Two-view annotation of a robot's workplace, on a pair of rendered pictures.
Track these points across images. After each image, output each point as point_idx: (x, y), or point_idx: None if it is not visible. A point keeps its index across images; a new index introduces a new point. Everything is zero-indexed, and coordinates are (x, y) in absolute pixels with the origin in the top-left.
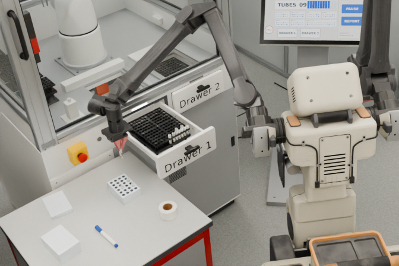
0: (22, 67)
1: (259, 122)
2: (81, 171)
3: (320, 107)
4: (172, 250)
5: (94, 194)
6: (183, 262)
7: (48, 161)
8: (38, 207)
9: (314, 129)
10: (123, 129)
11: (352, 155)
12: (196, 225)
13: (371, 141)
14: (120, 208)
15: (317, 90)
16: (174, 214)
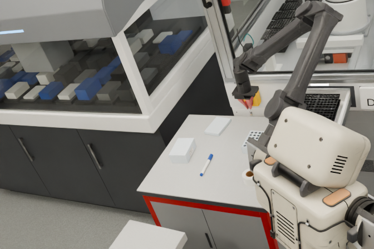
0: (209, 13)
1: (261, 140)
2: (257, 113)
3: (279, 158)
4: (222, 205)
5: (241, 134)
6: (239, 223)
7: (230, 93)
8: (211, 121)
9: (270, 177)
10: (247, 92)
11: (298, 232)
12: (252, 202)
13: (315, 232)
14: (238, 154)
15: (286, 139)
16: (249, 182)
